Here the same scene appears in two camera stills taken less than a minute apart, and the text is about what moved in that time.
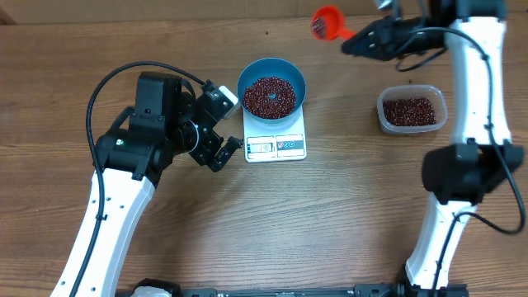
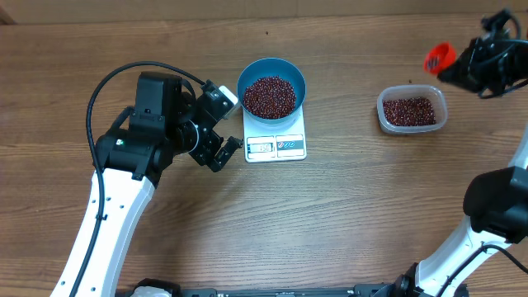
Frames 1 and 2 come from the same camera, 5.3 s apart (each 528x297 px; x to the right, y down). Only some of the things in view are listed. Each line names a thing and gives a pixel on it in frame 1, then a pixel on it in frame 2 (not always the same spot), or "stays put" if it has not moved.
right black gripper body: [398, 41] → [494, 72]
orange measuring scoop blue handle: [328, 23] → [440, 58]
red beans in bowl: [270, 97] stays put
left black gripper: [213, 142] stays put
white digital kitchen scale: [279, 142] stays put
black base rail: [404, 287] stays put
